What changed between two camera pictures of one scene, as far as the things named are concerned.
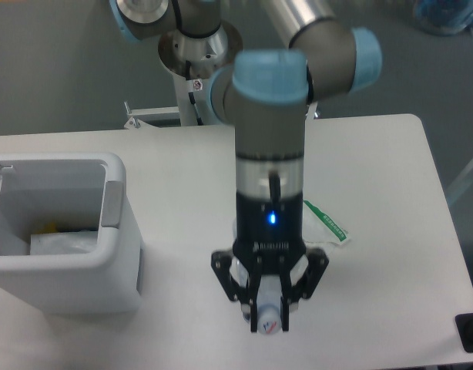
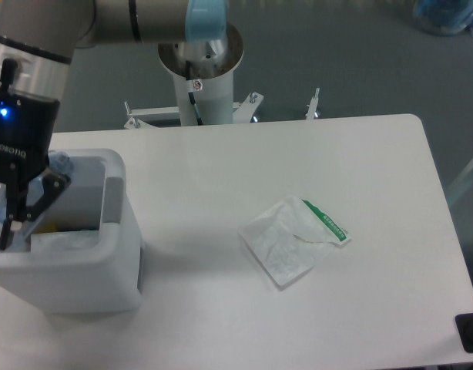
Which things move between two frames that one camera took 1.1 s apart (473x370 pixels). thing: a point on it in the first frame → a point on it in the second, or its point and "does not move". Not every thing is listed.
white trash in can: (78, 242) does not move
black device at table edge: (471, 330) does not move
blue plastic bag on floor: (448, 18) does not move
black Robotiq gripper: (270, 230) → (23, 127)
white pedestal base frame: (135, 114) does not move
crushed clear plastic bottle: (269, 289) → (57, 161)
